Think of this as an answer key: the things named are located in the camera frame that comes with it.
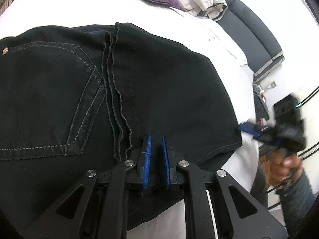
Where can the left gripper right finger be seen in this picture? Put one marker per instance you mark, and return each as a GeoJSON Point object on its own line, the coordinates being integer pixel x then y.
{"type": "Point", "coordinates": [216, 205]}

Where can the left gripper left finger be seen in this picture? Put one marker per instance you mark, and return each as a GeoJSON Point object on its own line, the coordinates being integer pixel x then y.
{"type": "Point", "coordinates": [101, 199]}

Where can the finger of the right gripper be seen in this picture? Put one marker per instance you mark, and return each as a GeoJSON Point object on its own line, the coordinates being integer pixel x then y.
{"type": "Point", "coordinates": [250, 128]}

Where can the black jeans pant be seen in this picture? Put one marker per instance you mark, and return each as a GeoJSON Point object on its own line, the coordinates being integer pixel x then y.
{"type": "Point", "coordinates": [75, 99]}

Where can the right forearm dark sleeve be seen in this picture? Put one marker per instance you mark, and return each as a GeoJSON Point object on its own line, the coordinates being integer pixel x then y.
{"type": "Point", "coordinates": [296, 202]}

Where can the person right hand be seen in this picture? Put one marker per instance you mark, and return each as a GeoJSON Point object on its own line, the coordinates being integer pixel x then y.
{"type": "Point", "coordinates": [277, 168]}

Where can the dark grey headboard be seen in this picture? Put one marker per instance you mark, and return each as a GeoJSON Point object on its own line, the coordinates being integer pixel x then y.
{"type": "Point", "coordinates": [262, 50]}

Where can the white bed mattress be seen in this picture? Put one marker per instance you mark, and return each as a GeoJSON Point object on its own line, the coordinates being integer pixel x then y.
{"type": "Point", "coordinates": [202, 36]}

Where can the upper wall socket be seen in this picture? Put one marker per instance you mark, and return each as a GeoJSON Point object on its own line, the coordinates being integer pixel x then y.
{"type": "Point", "coordinates": [273, 84]}

